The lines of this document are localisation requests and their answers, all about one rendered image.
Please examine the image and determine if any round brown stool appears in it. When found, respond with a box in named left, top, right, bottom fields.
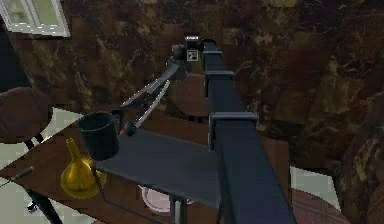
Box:
left=167, top=73, right=211, bottom=123

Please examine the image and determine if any reddish brown round chair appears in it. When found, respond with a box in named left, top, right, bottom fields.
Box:
left=289, top=187, right=352, bottom=224

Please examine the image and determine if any dark grey flat stand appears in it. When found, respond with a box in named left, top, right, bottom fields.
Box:
left=89, top=127, right=223, bottom=224

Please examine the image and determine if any black mug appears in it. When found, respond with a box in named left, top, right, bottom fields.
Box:
left=77, top=109, right=125, bottom=162

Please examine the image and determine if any white plate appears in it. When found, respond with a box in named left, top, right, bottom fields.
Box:
left=138, top=184, right=196, bottom=214

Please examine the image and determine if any white framed window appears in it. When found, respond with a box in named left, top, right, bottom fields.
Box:
left=0, top=0, right=72, bottom=38

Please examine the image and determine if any brown wooden dining table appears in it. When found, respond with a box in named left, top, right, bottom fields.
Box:
left=0, top=109, right=292, bottom=224

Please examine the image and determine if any thin black stick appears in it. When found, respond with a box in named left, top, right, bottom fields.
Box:
left=0, top=165, right=35, bottom=188

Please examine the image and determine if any dark brown padded chair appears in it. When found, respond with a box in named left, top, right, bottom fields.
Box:
left=0, top=86, right=55, bottom=151

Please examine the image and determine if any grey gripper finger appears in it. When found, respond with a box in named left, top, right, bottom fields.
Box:
left=123, top=80, right=171, bottom=138
left=120, top=67, right=180, bottom=109

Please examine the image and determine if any gold funnel-shaped vase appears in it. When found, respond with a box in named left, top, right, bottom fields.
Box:
left=60, top=137, right=108, bottom=200

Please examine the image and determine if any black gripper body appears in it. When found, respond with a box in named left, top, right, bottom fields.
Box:
left=166, top=43, right=188, bottom=81

